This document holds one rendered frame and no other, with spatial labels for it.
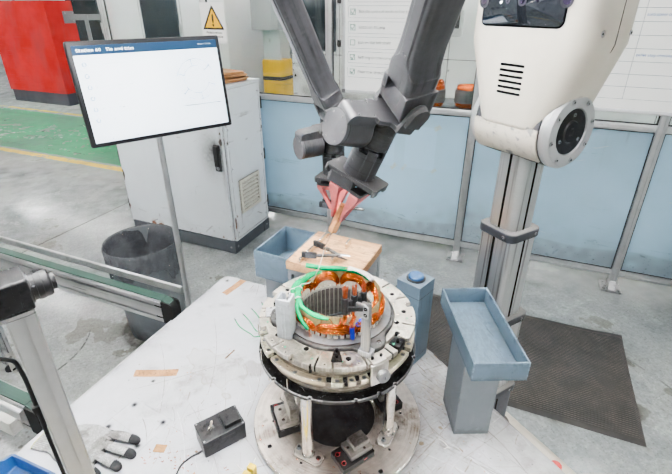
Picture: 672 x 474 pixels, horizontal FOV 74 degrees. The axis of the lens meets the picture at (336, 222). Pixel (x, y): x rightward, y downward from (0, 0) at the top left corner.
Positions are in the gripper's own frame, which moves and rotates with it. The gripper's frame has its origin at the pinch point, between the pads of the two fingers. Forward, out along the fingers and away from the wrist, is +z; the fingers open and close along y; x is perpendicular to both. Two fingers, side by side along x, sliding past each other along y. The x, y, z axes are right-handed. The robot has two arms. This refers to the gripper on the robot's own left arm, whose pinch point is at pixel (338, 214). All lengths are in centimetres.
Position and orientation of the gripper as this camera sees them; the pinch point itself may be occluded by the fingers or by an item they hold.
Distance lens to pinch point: 81.6
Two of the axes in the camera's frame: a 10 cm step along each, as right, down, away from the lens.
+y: 8.1, 5.4, -2.5
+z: -3.8, 7.9, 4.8
